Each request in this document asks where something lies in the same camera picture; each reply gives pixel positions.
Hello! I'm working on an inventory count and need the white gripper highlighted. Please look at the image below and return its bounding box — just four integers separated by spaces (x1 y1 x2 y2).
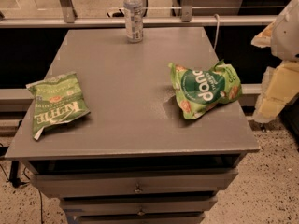
251 0 299 123

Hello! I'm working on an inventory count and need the top grey drawer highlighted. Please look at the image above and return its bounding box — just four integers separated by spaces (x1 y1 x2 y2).
31 168 238 198

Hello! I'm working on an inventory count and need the white hanging cable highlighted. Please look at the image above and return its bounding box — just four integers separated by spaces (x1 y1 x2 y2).
212 13 221 52

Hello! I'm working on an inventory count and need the grey drawer cabinet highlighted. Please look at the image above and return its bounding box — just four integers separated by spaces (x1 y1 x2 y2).
4 26 261 224

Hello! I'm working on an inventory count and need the grey drawer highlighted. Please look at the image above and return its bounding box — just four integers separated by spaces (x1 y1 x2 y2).
31 168 238 198
60 196 217 216
72 213 206 224

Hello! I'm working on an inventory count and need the green rice chip bag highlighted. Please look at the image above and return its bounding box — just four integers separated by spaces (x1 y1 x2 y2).
168 61 242 119

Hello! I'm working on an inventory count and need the bottom grey drawer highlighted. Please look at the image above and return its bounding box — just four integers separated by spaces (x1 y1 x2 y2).
72 213 206 224

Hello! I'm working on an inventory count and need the black floor cable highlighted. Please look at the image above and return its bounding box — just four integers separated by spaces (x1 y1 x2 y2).
0 142 45 224

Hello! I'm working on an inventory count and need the green kettle chips bag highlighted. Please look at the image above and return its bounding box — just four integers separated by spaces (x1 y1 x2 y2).
26 72 90 140

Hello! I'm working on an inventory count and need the clear plastic water bottle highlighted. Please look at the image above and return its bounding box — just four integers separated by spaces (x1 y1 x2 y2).
123 0 143 43

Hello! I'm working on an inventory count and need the middle grey drawer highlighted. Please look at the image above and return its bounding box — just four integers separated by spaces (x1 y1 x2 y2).
60 196 217 216

